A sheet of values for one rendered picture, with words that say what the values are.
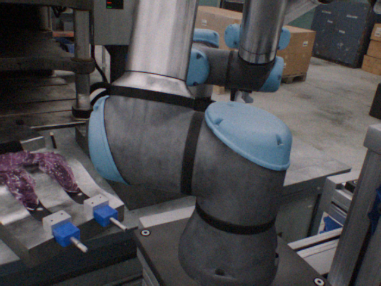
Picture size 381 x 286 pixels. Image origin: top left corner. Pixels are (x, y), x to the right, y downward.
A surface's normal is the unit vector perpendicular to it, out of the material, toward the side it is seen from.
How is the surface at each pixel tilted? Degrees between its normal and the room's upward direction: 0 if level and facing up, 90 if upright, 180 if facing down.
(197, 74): 90
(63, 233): 0
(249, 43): 114
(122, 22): 90
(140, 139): 66
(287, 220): 90
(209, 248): 72
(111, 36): 90
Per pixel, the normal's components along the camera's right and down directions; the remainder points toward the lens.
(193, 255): -0.69, -0.07
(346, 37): -0.83, 0.15
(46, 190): 0.44, -0.63
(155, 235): 0.10, -0.91
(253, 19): -0.62, 0.61
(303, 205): 0.53, 0.40
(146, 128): 0.04, 0.03
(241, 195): -0.12, 0.40
